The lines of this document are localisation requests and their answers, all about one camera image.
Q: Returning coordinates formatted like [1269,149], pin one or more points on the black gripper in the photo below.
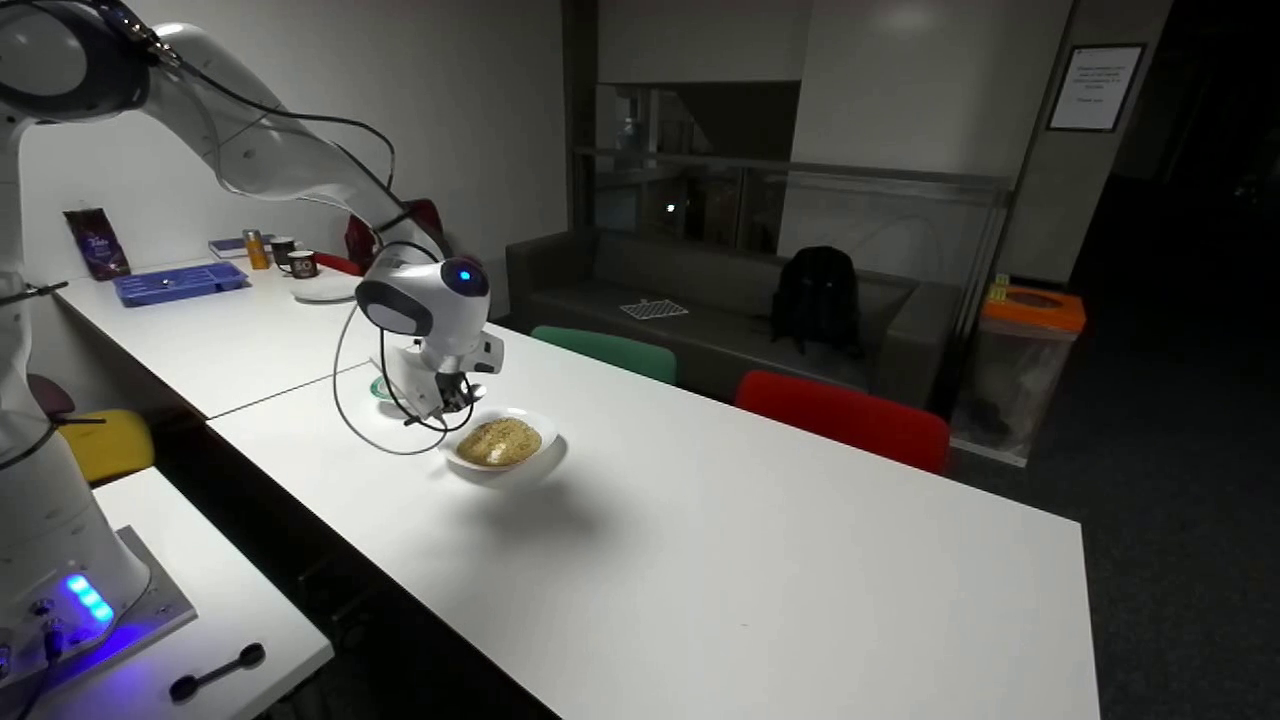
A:
[459,383]

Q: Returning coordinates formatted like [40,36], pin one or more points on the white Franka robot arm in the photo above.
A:
[253,146]

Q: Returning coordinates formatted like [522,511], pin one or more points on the large brown sugar heap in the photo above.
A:
[500,443]

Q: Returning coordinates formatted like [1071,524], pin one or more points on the green and white bowl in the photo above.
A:
[385,398]

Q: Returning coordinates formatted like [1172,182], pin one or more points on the green chair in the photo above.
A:
[607,352]

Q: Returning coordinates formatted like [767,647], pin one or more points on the dark red armchair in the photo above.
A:
[357,243]

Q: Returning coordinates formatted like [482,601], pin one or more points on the paper sheet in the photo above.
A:
[653,310]

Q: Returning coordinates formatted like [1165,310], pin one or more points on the dark small cup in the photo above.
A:
[296,264]

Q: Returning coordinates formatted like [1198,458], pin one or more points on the orange small bottle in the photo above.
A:
[259,250]

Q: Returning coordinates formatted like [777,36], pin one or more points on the blue flat tablet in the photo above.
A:
[180,282]

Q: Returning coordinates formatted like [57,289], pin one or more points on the yellow chair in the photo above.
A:
[110,443]

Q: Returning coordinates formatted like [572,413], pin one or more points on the black small tool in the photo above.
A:
[212,674]

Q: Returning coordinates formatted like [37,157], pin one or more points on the black backpack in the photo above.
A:
[816,300]

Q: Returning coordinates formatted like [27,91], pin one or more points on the red chair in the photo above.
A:
[845,416]

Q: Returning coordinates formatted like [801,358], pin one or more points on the dark purple box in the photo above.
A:
[99,243]

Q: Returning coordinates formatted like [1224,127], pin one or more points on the orange lidded bin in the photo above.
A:
[1022,373]

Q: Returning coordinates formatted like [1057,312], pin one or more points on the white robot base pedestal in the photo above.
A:
[63,563]

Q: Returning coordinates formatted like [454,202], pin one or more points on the white wall poster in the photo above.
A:
[1096,86]

